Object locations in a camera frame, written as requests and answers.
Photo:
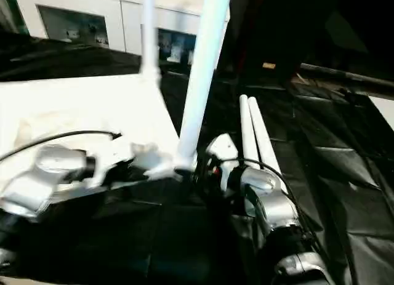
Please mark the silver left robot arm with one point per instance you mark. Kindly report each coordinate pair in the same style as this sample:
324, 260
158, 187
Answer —
40, 177

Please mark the black shiny mat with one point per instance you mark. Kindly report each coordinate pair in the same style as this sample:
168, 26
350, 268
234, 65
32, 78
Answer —
154, 235

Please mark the white plastic table leg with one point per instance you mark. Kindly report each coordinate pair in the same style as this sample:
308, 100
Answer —
150, 29
204, 66
247, 134
266, 143

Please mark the small tan block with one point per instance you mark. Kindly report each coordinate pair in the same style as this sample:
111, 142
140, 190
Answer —
268, 65

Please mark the white cabinet with glass doors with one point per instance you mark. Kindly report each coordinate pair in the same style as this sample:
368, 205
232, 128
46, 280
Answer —
123, 17

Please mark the dark brown cabinet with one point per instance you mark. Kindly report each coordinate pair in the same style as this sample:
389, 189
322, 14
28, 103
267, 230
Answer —
307, 20

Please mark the white plastic table top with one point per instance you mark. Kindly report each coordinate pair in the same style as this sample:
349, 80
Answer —
77, 106

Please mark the white flat item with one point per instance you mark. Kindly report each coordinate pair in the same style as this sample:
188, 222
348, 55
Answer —
383, 108

